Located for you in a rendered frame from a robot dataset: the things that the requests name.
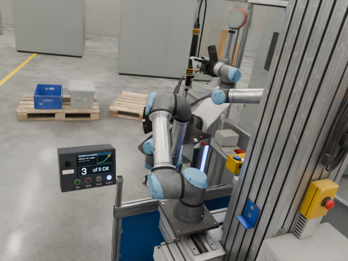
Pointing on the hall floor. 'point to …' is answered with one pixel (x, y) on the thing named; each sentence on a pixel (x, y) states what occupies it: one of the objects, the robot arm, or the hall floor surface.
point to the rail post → (115, 238)
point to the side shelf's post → (219, 172)
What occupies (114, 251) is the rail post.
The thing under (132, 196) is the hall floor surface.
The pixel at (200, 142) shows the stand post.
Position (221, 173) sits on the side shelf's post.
